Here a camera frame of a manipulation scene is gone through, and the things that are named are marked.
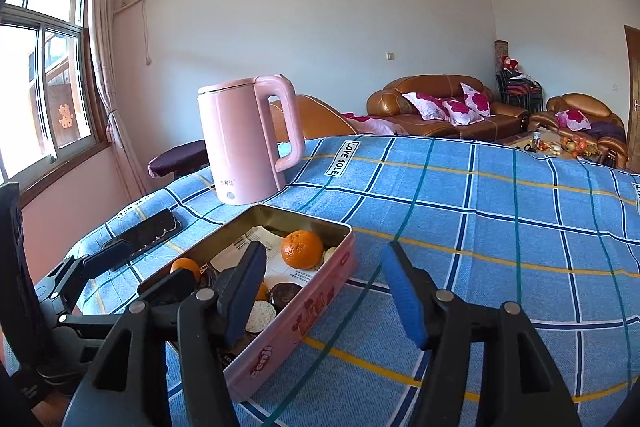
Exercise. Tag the brown leather chaise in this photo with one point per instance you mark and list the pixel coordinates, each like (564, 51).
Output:
(315, 117)

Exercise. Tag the purple cushioned stool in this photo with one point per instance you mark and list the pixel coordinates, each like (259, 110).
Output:
(180, 159)

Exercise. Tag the cluttered coffee table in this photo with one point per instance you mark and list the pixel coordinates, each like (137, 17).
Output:
(550, 148)

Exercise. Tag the black flat device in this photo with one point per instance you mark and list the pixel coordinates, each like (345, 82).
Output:
(150, 229)

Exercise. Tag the brown leather armchair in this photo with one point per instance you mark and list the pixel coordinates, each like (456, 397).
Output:
(580, 102)

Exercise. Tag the red paper window decoration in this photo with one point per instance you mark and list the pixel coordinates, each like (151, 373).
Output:
(64, 116)

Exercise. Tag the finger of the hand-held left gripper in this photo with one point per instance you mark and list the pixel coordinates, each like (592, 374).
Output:
(107, 254)
(170, 284)

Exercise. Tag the pink electric kettle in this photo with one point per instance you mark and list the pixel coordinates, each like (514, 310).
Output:
(235, 137)

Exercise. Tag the pink curtain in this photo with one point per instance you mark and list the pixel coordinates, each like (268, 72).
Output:
(102, 57)

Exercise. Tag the large orange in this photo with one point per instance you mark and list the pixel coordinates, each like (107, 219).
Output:
(302, 249)

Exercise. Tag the printed paper leaflet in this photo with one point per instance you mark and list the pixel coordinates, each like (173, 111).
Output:
(255, 237)

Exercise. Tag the blue plaid tablecloth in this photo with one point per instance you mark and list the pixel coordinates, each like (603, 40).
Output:
(500, 232)

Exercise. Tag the brown wooden door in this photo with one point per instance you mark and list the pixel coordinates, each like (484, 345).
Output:
(632, 97)

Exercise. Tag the small orange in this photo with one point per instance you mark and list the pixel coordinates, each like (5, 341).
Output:
(263, 292)
(184, 266)

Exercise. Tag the wooden framed window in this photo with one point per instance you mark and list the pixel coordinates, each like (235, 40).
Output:
(30, 107)

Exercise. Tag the purple cloth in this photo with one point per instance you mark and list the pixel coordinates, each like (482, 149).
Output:
(606, 130)

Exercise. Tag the chocolate donut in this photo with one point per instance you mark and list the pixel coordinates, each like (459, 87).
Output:
(285, 293)

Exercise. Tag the air conditioner pipe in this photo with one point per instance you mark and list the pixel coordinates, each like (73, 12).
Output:
(146, 32)

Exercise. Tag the brown leather sofa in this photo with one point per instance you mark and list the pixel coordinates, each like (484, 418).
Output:
(425, 84)

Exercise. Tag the stack of dark chairs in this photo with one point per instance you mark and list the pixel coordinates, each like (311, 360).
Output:
(520, 91)

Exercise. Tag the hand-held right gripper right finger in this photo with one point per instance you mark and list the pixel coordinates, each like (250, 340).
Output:
(407, 302)

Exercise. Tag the white floral pillow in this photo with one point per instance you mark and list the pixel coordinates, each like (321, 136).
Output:
(461, 112)
(574, 119)
(425, 105)
(477, 99)

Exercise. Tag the red plush toy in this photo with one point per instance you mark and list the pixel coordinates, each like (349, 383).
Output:
(512, 62)

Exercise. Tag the tall rolled mat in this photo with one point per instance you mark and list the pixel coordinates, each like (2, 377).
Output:
(501, 52)

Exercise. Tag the dark chocolate snack cake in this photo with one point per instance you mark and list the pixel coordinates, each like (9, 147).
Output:
(207, 275)

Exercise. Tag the pink tin box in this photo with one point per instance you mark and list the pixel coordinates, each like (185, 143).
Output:
(300, 322)

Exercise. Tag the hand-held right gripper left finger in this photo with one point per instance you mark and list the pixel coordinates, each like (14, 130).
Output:
(245, 292)

